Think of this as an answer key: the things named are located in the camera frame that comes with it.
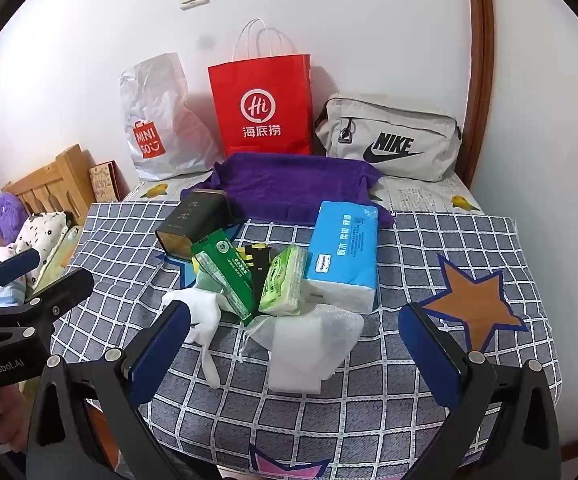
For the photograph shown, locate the white dotted pillow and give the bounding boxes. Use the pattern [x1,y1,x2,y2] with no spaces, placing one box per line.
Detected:
[14,211,70,281]

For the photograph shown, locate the blue tissue pack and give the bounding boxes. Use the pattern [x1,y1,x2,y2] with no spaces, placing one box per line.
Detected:
[301,201,380,315]

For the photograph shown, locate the dark green tin box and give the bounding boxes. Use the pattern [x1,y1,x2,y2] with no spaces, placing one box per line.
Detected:
[155,190,232,263]

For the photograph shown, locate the yellow zip pouch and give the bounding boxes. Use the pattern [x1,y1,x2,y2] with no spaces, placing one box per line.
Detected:
[236,242,290,306]

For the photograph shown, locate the grey waist bag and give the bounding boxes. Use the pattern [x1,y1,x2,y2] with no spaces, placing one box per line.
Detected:
[314,92,462,181]

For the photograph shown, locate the green wet wipes packet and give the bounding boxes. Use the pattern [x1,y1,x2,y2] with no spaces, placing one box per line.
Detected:
[190,230,260,323]

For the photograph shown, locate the red paper bag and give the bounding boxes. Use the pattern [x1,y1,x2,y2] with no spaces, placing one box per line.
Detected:
[206,17,315,158]

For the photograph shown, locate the person's left hand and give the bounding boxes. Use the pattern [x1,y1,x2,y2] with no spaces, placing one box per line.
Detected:
[0,387,31,456]

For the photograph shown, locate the purple towel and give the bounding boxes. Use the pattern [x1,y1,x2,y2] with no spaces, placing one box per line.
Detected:
[179,152,395,226]

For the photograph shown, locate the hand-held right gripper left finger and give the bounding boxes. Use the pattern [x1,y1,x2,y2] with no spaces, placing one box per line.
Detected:
[26,300,220,480]

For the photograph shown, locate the wooden headboard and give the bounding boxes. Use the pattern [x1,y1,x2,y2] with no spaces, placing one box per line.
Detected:
[2,144,97,226]

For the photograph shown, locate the brown wooden door frame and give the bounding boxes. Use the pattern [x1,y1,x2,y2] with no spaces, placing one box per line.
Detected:
[464,0,494,191]

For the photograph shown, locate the white plastic shopping bag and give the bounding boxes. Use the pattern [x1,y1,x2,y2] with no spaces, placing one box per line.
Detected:
[119,52,225,181]

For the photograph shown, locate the purple plush toy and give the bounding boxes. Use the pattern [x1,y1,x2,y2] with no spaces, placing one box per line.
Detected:
[0,192,25,243]

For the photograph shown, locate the white work glove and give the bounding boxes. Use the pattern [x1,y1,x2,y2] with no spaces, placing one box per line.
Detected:
[161,272,240,388]

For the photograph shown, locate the green pocket tissue pack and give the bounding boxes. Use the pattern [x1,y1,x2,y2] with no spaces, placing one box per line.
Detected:
[258,245,309,317]

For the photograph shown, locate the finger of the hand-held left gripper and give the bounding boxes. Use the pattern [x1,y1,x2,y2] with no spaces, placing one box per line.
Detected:
[0,247,41,311]
[0,267,95,333]

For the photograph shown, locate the white box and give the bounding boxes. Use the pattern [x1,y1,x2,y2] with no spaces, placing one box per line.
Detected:
[241,302,365,393]

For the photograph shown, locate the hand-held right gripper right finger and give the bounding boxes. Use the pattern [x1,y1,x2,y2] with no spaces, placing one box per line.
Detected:
[398,302,572,480]

